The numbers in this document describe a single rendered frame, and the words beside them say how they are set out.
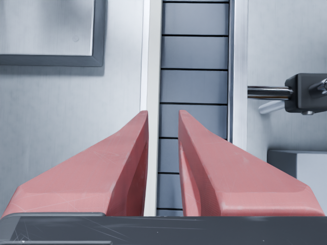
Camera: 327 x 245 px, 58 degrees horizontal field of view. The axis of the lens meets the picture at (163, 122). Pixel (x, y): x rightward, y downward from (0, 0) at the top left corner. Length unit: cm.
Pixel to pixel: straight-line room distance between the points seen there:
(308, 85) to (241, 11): 8
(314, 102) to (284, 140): 15
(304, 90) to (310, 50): 17
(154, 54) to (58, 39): 12
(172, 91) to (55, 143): 17
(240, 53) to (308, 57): 18
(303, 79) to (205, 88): 11
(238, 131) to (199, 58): 12
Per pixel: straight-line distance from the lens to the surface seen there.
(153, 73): 30
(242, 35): 26
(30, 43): 38
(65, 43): 36
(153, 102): 29
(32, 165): 42
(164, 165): 32
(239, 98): 25
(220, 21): 35
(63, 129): 40
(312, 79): 26
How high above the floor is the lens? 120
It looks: 86 degrees down
